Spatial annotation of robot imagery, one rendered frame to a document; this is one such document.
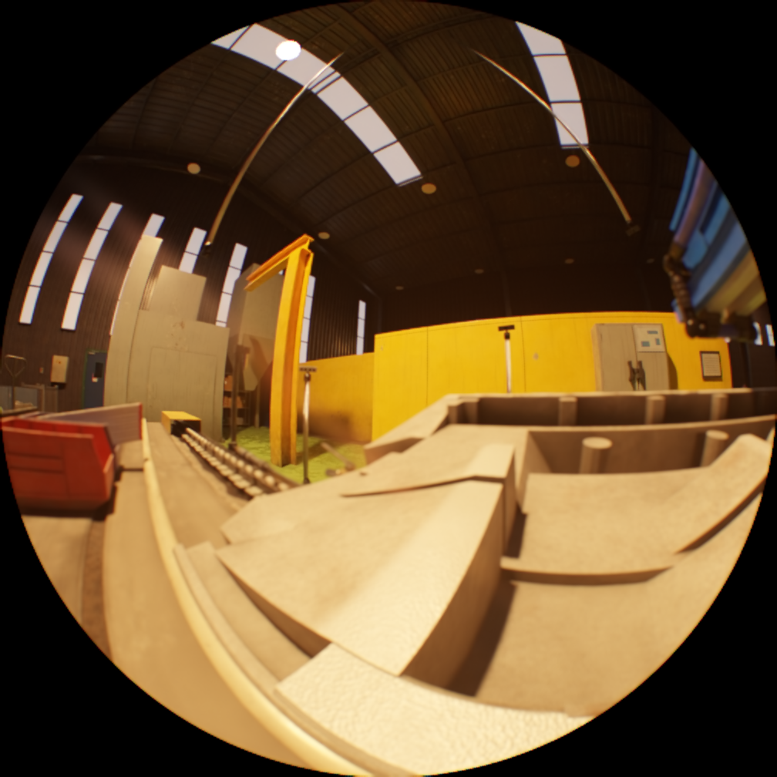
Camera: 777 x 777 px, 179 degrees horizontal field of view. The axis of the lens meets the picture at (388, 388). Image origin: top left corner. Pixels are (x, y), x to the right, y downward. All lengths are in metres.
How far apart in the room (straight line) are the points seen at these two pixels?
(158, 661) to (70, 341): 9.59
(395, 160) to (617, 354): 8.99
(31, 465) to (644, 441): 0.92
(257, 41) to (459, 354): 9.24
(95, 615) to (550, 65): 9.84
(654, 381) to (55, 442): 2.91
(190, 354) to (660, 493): 5.85
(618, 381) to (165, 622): 2.43
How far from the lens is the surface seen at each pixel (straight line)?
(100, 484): 0.61
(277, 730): 0.22
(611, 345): 2.31
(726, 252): 0.49
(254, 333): 7.80
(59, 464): 0.62
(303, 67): 9.28
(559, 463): 0.30
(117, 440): 0.91
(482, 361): 2.45
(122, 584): 0.41
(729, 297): 0.55
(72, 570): 0.46
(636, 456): 0.33
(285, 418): 3.97
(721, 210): 0.51
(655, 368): 2.45
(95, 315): 9.73
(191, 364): 5.75
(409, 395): 2.69
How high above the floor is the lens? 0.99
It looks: 4 degrees up
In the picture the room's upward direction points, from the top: 2 degrees clockwise
